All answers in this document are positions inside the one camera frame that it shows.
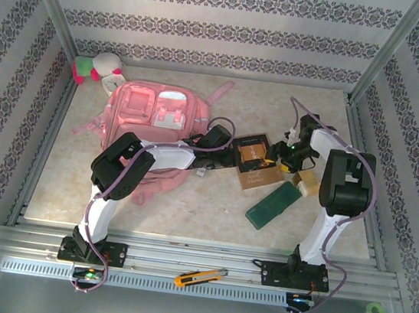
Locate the aluminium frame post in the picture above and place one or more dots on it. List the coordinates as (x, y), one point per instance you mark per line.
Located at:
(49, 0)
(391, 45)

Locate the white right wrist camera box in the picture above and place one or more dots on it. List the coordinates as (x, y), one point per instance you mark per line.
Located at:
(292, 136)

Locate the green tape roll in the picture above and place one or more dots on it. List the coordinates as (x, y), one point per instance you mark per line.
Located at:
(368, 310)

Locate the orange utility knife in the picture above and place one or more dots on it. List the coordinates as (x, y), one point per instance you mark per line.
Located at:
(197, 276)

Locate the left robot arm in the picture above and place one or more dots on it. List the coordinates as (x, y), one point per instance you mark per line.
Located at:
(123, 164)

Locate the white pink green plush toy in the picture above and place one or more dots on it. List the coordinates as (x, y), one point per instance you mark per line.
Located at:
(104, 63)

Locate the aluminium mounting rail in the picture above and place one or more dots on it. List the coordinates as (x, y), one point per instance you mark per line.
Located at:
(196, 257)

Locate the pink backpack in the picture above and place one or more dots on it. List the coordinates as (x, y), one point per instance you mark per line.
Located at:
(141, 116)

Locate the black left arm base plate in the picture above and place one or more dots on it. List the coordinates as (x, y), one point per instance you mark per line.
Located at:
(119, 254)

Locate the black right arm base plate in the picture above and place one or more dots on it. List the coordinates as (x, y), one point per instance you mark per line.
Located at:
(271, 274)

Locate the green pencil case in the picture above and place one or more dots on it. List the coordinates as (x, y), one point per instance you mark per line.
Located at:
(270, 207)

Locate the brown cardboard box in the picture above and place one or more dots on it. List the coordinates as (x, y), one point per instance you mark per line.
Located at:
(258, 170)

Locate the aluminium side rail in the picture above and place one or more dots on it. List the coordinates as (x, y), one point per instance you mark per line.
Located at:
(355, 121)
(47, 135)

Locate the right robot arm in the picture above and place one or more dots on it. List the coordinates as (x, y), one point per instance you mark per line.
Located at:
(344, 189)

